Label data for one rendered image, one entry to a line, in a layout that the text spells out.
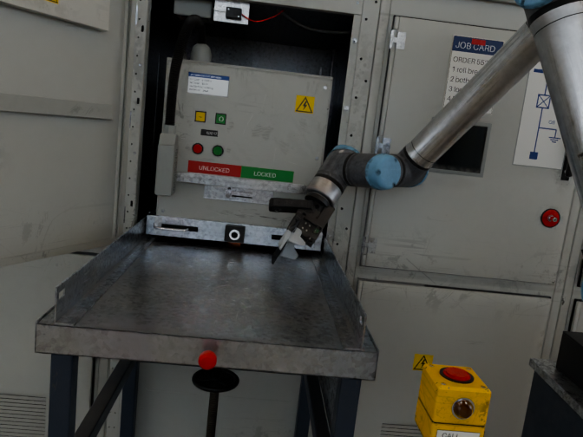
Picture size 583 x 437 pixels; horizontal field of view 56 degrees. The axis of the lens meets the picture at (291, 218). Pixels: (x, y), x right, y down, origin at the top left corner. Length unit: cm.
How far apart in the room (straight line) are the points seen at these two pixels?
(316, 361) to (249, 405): 83
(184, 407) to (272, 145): 88
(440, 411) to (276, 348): 33
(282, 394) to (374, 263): 52
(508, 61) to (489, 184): 48
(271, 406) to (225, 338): 85
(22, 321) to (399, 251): 116
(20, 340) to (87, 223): 45
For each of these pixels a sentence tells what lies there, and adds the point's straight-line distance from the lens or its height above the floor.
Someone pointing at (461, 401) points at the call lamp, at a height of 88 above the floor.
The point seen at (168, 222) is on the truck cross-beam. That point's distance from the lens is 170.
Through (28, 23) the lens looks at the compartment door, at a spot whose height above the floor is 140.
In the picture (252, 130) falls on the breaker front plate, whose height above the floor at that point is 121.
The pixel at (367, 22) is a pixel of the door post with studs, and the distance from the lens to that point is 167.
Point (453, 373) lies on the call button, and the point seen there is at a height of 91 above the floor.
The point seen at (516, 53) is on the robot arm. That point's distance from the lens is 138.
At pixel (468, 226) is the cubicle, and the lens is 174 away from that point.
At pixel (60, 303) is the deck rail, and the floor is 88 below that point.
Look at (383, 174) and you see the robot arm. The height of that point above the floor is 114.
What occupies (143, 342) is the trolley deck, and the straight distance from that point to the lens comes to 104.
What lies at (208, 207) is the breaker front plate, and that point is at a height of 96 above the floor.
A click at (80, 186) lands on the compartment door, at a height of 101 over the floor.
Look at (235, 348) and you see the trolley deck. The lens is 103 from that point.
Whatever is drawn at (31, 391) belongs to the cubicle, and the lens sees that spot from 194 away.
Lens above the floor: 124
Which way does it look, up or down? 10 degrees down
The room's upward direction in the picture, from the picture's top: 6 degrees clockwise
